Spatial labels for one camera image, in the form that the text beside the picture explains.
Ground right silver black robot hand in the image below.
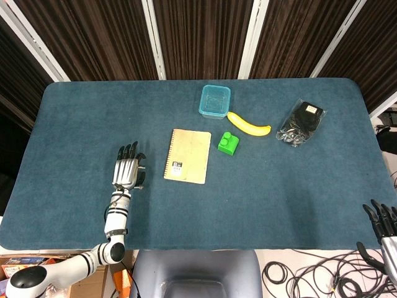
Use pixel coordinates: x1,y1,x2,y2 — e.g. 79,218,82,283
356,199,397,280

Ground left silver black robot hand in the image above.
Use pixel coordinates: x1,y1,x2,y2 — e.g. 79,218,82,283
111,141,147,191

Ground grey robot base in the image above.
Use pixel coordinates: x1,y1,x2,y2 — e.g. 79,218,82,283
129,249,263,298

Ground yellow spiral notebook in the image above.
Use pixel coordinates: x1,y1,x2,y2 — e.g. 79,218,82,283
163,128,212,185

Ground green toy building block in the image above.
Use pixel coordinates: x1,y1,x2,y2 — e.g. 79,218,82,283
217,131,240,156

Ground black bag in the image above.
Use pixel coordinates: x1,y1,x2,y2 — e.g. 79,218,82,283
375,126,397,155

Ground orange plastic object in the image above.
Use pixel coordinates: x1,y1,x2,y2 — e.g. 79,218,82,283
110,269,133,298

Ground blue plastic container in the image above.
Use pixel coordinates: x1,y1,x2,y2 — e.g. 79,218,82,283
198,84,232,120

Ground cardboard box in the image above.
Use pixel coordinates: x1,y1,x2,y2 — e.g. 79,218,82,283
0,253,110,298

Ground blue felt table cover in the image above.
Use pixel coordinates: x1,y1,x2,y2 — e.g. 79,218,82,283
0,77,397,251

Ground yellow banana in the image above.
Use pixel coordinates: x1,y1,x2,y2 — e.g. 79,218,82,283
226,111,272,137

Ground orange packet box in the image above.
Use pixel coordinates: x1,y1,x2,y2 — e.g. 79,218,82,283
0,263,41,280

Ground black item in clear bag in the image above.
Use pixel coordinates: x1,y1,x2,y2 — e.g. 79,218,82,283
275,98,328,148

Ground brown curtain room divider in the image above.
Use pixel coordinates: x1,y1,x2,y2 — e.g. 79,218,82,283
0,0,397,134

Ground tangled black cables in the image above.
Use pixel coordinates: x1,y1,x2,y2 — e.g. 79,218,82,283
285,248,397,298

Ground coiled black cable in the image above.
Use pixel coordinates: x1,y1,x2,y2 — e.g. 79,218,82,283
262,260,288,285

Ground white divider frame post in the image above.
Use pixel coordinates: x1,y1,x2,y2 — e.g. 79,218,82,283
237,0,270,80
141,0,167,81
0,5,71,83
310,0,369,79

